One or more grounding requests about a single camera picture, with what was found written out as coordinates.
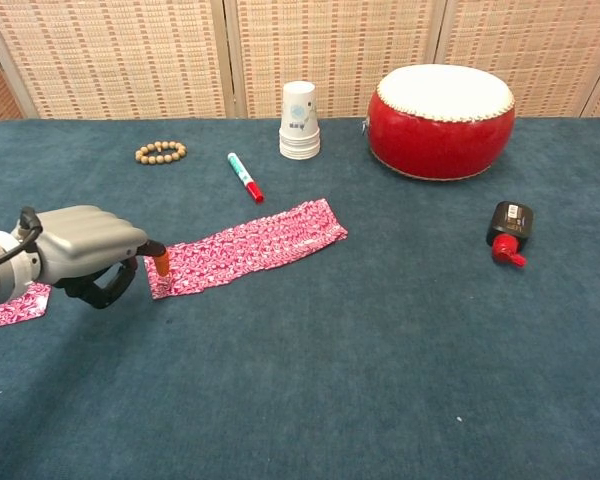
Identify red drum with white skin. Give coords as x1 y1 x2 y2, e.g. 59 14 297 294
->
360 63 517 182

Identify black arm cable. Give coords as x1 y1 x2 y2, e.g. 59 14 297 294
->
0 206 44 275

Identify white marker with red cap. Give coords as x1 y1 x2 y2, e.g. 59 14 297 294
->
226 152 266 205

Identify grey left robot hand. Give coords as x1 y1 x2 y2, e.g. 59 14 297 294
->
9 204 172 311

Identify black bottle with red pump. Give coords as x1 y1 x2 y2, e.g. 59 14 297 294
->
485 200 535 270

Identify nested white paper cups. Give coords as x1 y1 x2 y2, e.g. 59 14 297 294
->
278 133 322 162

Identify teal table cloth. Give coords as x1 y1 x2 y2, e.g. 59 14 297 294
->
0 117 600 480

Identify floral print paper cup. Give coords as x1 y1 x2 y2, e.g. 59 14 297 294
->
279 81 322 139

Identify wooden bead bracelet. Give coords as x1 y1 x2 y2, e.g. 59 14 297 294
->
134 141 188 167

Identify pink red patterned cloth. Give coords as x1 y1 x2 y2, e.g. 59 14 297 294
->
143 197 349 301

